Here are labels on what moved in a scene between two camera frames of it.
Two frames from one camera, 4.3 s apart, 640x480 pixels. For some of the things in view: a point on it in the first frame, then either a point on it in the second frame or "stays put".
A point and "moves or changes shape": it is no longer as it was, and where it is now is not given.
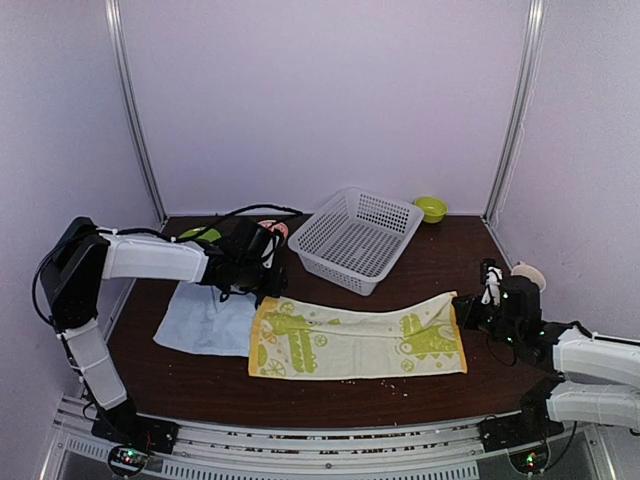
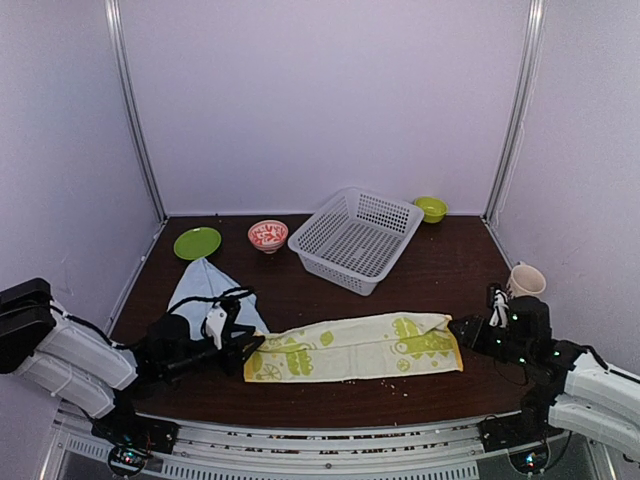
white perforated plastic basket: x=357 y=238 stays put
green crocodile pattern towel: x=293 y=337 moves or changes shape
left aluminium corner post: x=126 y=89 stays put
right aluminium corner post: x=520 y=106 stays put
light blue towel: x=199 y=320 stays put
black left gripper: x=273 y=286 to x=232 y=350
